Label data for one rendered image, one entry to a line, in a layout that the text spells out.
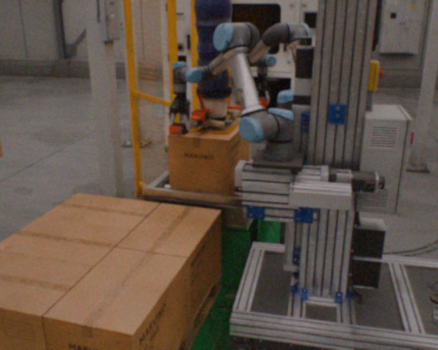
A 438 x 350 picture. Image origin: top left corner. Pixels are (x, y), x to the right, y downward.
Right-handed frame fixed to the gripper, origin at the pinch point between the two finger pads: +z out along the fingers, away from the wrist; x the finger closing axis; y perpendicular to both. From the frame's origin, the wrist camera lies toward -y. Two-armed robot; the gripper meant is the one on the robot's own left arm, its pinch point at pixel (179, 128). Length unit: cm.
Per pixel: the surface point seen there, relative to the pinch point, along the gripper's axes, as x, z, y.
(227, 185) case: -18, 42, 31
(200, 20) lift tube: 5, -55, 51
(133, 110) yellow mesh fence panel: 104, 26, 143
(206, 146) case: -4.4, 18.8, 31.1
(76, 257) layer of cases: 32, 53, -59
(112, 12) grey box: 92, -59, 97
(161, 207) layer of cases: 17, 54, 9
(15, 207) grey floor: 197, 109, 83
